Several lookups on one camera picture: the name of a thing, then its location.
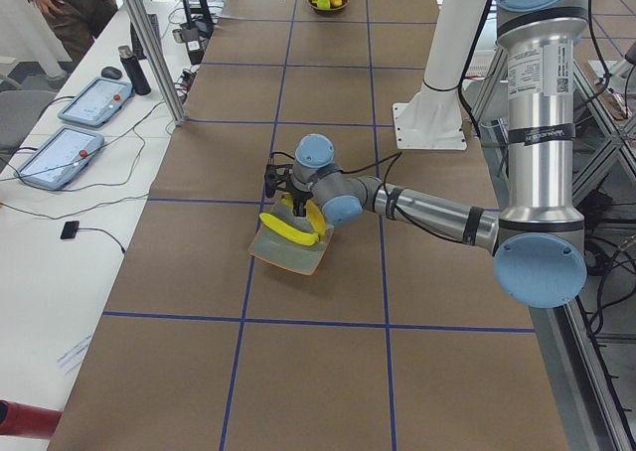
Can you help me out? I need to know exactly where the white paper sheet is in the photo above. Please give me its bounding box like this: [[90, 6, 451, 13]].
[[57, 335, 92, 374]]

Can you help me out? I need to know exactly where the grey square plate orange rim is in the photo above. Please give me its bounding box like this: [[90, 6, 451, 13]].
[[248, 194, 333, 275]]

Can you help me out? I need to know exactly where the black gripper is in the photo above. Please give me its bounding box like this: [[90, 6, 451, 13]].
[[288, 181, 313, 218]]

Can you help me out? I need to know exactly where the black water bottle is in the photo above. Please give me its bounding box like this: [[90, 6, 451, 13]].
[[117, 45, 151, 96]]

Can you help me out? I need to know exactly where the black computer mouse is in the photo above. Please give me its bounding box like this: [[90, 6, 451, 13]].
[[100, 66, 122, 79]]

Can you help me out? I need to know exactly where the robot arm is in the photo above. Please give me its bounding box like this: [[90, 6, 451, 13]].
[[285, 0, 589, 308]]

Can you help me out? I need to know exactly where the person standing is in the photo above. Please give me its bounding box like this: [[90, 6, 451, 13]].
[[31, 0, 118, 65]]

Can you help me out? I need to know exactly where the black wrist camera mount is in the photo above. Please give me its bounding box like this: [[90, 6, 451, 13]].
[[264, 160, 292, 198]]

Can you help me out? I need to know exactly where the red cylinder object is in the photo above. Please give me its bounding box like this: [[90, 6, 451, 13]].
[[1, 400, 62, 439]]

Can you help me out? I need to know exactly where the small black box on table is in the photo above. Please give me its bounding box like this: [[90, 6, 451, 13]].
[[60, 221, 80, 240]]

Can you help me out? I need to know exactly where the black stand with label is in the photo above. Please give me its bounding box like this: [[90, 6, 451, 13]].
[[172, 0, 215, 66]]

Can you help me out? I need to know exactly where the near blue teach pendant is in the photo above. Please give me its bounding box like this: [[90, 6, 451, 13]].
[[14, 126, 104, 191]]

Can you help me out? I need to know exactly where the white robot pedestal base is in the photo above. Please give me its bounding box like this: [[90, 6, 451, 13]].
[[393, 0, 490, 151]]

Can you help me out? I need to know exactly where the blue teach pendant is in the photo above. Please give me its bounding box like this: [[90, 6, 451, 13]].
[[14, 126, 104, 191], [58, 77, 133, 128]]

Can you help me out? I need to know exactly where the yellow banana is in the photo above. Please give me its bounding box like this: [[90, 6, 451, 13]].
[[259, 213, 319, 246], [281, 194, 327, 243]]

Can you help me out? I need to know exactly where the aluminium frame post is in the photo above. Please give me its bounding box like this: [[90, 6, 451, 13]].
[[124, 0, 186, 127]]

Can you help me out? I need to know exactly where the far blue teach pendant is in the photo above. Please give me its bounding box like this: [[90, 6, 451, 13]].
[[58, 77, 133, 128]]

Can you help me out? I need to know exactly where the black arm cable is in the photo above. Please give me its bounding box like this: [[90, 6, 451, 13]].
[[342, 150, 478, 243]]

